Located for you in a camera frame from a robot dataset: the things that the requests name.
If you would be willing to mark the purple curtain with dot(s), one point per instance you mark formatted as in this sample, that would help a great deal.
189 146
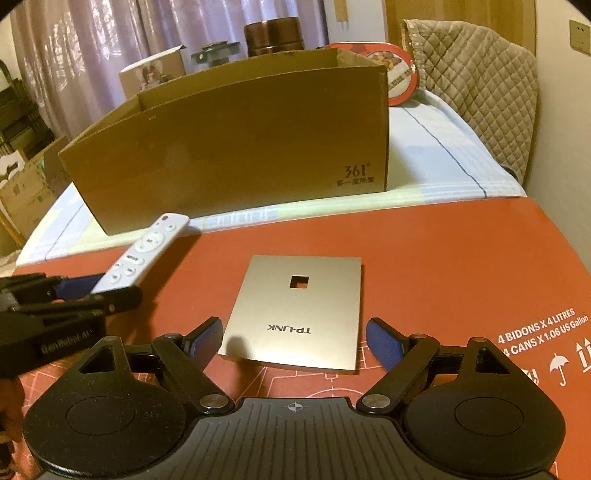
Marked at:
70 53

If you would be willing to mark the brown cardboard box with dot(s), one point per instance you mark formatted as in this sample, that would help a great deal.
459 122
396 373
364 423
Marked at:
278 128

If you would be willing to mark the person's left hand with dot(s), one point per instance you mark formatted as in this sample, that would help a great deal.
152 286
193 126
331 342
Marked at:
12 398

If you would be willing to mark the brown metal thermos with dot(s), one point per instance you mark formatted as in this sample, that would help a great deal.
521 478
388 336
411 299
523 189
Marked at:
275 35

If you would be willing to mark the dark folding rack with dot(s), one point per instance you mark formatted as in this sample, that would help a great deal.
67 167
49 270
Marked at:
21 125

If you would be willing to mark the green lidded glass jar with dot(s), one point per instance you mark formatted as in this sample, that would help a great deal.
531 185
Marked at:
214 54

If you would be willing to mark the silver TP-LINK flat box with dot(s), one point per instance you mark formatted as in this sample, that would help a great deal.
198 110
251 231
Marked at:
300 311

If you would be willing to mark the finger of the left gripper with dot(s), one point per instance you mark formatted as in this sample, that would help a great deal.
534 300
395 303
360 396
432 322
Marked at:
108 302
70 288

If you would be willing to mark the white button remote control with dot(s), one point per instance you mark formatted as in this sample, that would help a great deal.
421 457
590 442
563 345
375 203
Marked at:
140 257

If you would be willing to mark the wooden wall hook strip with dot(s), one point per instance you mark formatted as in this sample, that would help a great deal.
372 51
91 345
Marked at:
341 11

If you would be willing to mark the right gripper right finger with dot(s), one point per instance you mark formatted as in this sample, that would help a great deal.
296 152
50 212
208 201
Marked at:
406 360

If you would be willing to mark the stacked flat cardboard boxes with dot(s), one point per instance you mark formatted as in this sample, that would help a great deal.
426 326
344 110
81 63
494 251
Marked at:
30 187

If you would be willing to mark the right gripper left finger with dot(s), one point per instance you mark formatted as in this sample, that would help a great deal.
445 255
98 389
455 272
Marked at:
183 360

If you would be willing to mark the wall power sockets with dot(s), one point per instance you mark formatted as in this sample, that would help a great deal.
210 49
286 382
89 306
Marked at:
580 37

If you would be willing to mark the red instant rice bowl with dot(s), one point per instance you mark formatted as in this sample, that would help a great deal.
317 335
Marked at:
403 78

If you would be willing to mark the quilted beige cushion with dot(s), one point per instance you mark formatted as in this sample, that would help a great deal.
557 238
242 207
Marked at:
489 81

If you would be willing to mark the white product box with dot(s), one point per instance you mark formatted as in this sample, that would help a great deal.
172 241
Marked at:
152 71

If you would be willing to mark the wooden door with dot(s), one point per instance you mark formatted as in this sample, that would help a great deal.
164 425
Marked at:
515 20

